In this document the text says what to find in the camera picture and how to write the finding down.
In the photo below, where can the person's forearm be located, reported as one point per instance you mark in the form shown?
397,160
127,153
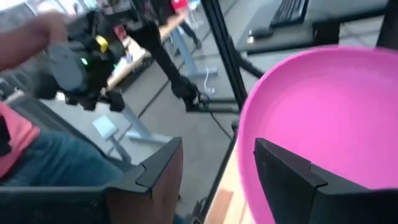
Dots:
21,40

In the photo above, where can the grey side desk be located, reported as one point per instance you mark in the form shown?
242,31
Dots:
326,12

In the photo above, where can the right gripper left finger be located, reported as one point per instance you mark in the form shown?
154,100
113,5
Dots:
155,193

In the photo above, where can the pale blue desk leg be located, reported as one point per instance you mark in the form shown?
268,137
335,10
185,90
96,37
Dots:
133,127
186,53

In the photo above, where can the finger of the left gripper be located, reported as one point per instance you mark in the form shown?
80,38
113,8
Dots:
84,102
116,101

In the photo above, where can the black keyboard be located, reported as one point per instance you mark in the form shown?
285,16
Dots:
289,11

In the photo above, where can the magenta plate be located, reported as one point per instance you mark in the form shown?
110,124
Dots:
326,109

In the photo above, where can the person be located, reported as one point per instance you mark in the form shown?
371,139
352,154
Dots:
62,161
178,12

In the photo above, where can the black computer mouse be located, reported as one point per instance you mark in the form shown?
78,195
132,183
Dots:
261,32

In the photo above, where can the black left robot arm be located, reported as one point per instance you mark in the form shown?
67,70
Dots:
161,56

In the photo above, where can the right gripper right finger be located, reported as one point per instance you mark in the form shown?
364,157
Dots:
295,193

